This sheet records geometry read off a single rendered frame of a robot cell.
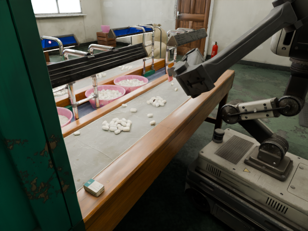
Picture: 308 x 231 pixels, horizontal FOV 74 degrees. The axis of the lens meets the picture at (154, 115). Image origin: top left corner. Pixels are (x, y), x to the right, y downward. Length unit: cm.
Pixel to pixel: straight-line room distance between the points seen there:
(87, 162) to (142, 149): 22
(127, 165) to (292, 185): 90
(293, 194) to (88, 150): 103
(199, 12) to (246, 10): 108
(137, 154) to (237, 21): 498
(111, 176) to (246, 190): 82
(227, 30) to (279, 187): 471
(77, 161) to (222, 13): 518
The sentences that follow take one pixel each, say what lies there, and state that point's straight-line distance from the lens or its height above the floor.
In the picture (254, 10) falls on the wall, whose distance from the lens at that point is 550.
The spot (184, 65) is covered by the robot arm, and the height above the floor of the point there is 114.
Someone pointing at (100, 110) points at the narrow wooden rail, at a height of 76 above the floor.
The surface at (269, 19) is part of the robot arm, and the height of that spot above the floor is 127.
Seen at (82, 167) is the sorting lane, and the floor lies 74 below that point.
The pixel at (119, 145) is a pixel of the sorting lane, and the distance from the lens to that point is 94.
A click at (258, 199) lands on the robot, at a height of 38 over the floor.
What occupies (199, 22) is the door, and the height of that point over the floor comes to 88.
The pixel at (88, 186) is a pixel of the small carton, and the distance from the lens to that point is 73.
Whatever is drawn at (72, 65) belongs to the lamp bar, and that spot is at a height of 109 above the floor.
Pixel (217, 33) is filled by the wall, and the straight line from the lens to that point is 570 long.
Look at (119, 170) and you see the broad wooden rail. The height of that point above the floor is 76.
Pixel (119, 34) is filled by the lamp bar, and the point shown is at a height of 107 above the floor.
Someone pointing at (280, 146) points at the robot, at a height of 64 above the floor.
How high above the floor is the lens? 131
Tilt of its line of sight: 29 degrees down
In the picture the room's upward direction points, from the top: 1 degrees clockwise
